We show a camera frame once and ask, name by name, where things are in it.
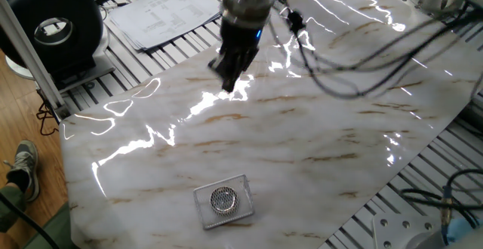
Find black cable tangle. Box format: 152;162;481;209
35;100;60;137

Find grey sneaker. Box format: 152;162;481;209
4;139;41;203

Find stack of printed papers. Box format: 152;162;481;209
107;0;223;52

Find clear acrylic cover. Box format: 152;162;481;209
192;174;256;230

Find white marble pattern mat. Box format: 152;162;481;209
59;0;483;249

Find black base cables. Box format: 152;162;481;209
398;168;483;247

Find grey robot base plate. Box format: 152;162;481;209
371;214;446;249

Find black gripper cable bundle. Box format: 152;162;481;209
267;3;483;100

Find black round ring device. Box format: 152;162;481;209
0;0;116;91

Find aluminium frame post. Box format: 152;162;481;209
0;0;72;121

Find thin black cable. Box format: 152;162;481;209
0;192;60;249

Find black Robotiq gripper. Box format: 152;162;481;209
208;17;263;93

